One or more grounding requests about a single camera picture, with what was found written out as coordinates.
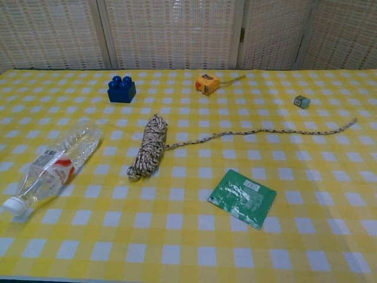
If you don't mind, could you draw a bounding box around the clear plastic water bottle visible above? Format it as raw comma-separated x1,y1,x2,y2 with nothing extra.
2,119,102,218

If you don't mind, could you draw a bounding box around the woven beige folding screen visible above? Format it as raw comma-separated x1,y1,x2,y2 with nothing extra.
0,0,377,74

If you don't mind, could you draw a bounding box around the orange tape measure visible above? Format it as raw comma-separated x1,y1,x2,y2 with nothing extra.
194,74,247,96

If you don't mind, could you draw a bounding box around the small green cube box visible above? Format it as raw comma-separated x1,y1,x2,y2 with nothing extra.
293,94,311,108

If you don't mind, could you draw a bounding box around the beige black braided rope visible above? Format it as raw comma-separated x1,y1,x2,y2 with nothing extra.
126,113,358,181

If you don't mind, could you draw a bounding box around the blue toy building block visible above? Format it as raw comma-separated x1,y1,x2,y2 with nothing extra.
107,75,137,104

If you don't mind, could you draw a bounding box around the yellow white checked tablecloth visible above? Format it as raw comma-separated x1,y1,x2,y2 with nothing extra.
0,69,377,283

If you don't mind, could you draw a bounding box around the green foil packet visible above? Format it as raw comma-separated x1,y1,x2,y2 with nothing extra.
207,169,277,231

